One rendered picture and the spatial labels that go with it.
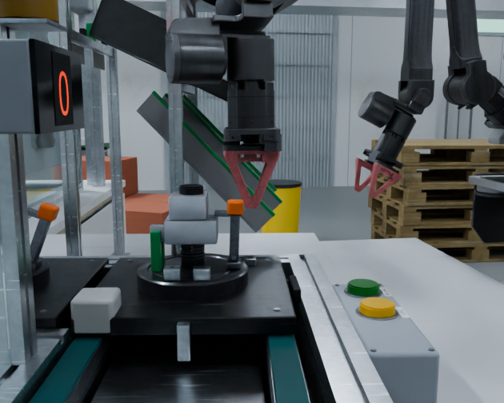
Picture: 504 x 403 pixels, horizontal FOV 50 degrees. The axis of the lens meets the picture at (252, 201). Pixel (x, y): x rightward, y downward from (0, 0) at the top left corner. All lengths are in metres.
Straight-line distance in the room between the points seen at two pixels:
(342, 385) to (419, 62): 0.94
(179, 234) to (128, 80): 7.42
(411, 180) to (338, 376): 3.83
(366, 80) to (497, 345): 7.79
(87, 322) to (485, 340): 0.56
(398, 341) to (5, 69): 0.43
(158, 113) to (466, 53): 0.75
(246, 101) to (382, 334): 0.30
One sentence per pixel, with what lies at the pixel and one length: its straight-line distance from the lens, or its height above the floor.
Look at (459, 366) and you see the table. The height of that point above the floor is 0.86.
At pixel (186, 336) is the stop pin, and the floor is 0.95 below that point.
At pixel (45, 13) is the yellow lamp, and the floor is 1.26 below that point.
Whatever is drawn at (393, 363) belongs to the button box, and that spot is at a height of 0.95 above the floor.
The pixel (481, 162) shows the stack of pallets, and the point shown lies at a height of 0.78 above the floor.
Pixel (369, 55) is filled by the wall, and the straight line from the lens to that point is 8.58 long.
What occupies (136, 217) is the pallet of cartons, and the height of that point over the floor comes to 0.42.
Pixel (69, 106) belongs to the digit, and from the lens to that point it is 0.52.
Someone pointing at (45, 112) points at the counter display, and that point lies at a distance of 0.46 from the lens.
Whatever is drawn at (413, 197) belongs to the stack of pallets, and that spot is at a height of 0.53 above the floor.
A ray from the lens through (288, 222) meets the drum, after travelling 4.50.
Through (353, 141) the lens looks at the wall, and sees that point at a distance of 8.49.
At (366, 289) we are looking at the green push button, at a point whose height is 0.97.
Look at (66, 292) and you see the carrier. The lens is 0.70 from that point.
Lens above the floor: 1.19
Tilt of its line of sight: 10 degrees down
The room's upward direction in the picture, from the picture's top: straight up
